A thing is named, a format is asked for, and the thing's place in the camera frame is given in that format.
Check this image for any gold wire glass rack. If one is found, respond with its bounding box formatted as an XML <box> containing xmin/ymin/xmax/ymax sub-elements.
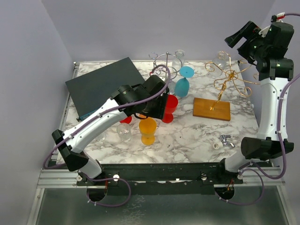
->
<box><xmin>193</xmin><ymin>53</ymin><xmax>260</xmax><ymax>121</ymax></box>

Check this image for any clear glass on silver rack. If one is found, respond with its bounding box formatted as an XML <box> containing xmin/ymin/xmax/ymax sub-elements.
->
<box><xmin>172</xmin><ymin>50</ymin><xmax>186</xmax><ymax>71</ymax></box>

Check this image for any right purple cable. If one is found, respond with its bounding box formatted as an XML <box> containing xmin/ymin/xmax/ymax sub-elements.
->
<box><xmin>217</xmin><ymin>13</ymin><xmax>300</xmax><ymax>206</ymax></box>

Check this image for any red wine glass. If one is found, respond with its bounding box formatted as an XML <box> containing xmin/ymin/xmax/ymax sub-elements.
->
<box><xmin>120</xmin><ymin>116</ymin><xmax>132</xmax><ymax>124</ymax></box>
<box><xmin>162</xmin><ymin>95</ymin><xmax>178</xmax><ymax>123</ymax></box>

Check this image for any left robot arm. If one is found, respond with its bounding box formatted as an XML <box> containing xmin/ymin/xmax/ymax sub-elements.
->
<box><xmin>52</xmin><ymin>75</ymin><xmax>170</xmax><ymax>185</ymax></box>

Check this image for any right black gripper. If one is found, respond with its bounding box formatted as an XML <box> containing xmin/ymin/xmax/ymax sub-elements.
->
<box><xmin>225</xmin><ymin>21</ymin><xmax>269</xmax><ymax>63</ymax></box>

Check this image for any yellow wine glass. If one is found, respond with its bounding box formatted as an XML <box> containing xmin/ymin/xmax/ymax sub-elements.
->
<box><xmin>139</xmin><ymin>118</ymin><xmax>157</xmax><ymax>145</ymax></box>

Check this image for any clear ribbed wine glass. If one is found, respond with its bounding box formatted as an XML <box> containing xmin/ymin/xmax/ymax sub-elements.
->
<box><xmin>210</xmin><ymin>51</ymin><xmax>229</xmax><ymax>77</ymax></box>

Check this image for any chrome faucet tap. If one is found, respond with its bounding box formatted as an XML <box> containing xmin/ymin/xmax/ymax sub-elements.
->
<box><xmin>219</xmin><ymin>135</ymin><xmax>235</xmax><ymax>149</ymax></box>

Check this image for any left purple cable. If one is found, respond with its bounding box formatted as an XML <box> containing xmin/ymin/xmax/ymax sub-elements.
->
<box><xmin>42</xmin><ymin>64</ymin><xmax>171</xmax><ymax>208</ymax></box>

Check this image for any silver wire glass rack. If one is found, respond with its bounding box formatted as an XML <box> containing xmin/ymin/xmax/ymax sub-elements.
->
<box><xmin>148</xmin><ymin>52</ymin><xmax>184</xmax><ymax>90</ymax></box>

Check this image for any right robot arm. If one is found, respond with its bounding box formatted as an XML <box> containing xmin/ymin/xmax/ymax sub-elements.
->
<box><xmin>215</xmin><ymin>21</ymin><xmax>296</xmax><ymax>184</ymax></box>

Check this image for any blue wine glass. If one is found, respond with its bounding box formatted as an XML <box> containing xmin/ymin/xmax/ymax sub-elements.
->
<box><xmin>174</xmin><ymin>66</ymin><xmax>195</xmax><ymax>98</ymax></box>

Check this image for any black network switch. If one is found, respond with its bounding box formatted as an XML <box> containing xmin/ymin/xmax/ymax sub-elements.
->
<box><xmin>66</xmin><ymin>57</ymin><xmax>144</xmax><ymax>121</ymax></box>

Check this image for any purple cable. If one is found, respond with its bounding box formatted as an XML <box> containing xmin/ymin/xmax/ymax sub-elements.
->
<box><xmin>217</xmin><ymin>13</ymin><xmax>300</xmax><ymax>206</ymax></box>
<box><xmin>42</xmin><ymin>64</ymin><xmax>171</xmax><ymax>208</ymax></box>

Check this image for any black mounting rail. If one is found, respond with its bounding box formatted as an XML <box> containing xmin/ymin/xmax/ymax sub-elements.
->
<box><xmin>77</xmin><ymin>163</ymin><xmax>242</xmax><ymax>195</ymax></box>

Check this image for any clear glass tumbler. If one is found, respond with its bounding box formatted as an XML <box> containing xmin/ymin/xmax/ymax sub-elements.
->
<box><xmin>96</xmin><ymin>132</ymin><xmax>106</xmax><ymax>142</ymax></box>

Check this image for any aluminium frame rail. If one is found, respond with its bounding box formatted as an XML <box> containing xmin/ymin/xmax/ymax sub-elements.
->
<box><xmin>37</xmin><ymin>169</ymin><xmax>105</xmax><ymax>189</ymax></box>

